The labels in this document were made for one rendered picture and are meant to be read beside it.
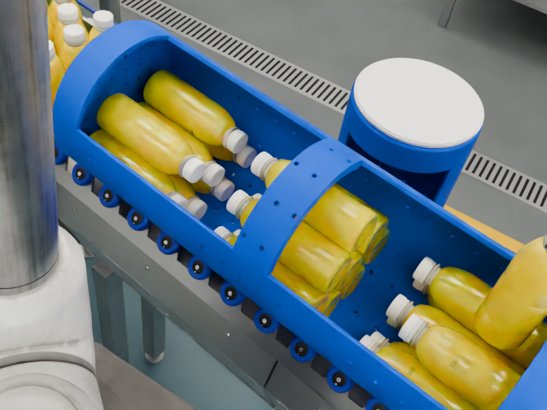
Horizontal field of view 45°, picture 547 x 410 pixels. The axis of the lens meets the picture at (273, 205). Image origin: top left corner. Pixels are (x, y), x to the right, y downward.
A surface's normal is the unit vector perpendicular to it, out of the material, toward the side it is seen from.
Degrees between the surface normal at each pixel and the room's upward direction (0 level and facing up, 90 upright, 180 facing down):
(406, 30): 0
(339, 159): 13
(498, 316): 90
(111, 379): 4
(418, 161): 90
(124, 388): 4
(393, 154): 90
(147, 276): 70
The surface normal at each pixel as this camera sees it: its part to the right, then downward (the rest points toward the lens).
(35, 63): 0.89, 0.42
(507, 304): -0.77, 0.41
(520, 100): 0.12, -0.65
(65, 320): 0.85, 0.25
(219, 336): -0.55, 0.29
